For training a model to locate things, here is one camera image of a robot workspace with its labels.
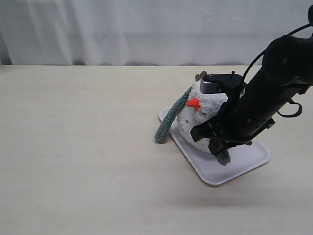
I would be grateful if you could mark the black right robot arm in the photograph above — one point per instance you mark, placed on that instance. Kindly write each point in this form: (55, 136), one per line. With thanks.
(287, 70)

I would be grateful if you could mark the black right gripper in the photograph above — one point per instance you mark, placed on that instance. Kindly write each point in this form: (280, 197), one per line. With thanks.
(242, 122)

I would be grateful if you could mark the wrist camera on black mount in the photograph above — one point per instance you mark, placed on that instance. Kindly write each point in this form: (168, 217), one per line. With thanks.
(229, 84)

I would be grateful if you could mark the white plastic tray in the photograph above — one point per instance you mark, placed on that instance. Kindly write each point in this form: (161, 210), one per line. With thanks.
(216, 171)

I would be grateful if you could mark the white snowman plush toy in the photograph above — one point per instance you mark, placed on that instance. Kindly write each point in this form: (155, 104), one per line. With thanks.
(199, 108)

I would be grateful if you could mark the green fluffy scarf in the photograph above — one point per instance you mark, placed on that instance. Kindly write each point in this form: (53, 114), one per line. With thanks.
(164, 128)

